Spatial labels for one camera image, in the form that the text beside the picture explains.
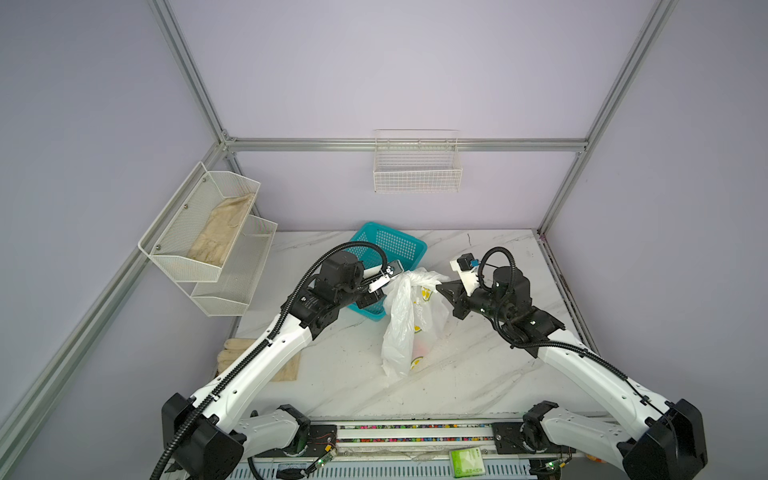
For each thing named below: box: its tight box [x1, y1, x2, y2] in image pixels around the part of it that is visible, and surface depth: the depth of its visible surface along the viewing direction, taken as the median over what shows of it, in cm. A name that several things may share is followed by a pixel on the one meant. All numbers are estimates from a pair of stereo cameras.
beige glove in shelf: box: [187, 192, 256, 267], surface depth 80 cm
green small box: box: [450, 447, 486, 479], surface depth 70 cm
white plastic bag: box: [381, 267, 450, 378], surface depth 75 cm
